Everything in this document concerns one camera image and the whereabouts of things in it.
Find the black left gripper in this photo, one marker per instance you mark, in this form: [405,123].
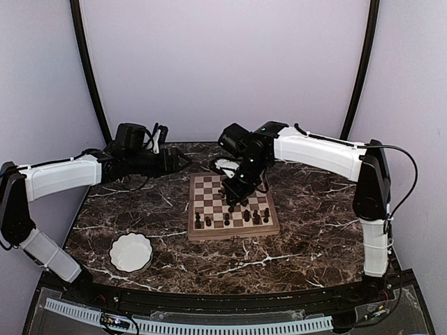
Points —
[173,166]

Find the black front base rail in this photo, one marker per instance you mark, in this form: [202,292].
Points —
[126,296]

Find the black frame post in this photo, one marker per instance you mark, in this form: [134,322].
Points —
[372,18]
[89,75]

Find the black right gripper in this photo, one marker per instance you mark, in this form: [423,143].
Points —
[238,192]

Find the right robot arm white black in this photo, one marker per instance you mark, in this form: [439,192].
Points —
[362,164]

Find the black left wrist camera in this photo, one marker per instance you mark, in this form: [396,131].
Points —
[130,136]

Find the wooden chess board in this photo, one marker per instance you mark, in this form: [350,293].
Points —
[205,199]

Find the black left frame post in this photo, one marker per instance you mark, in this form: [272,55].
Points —
[89,75]

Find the white fluted ceramic bowl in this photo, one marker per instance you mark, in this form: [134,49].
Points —
[131,253]

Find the black right frame post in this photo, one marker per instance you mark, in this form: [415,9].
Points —
[372,18]

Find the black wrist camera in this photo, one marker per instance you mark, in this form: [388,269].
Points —
[130,136]
[231,138]

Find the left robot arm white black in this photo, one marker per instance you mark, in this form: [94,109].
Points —
[22,185]

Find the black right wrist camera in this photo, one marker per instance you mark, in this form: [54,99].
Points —
[231,138]

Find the grey slotted cable duct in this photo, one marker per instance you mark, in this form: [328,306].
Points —
[190,324]

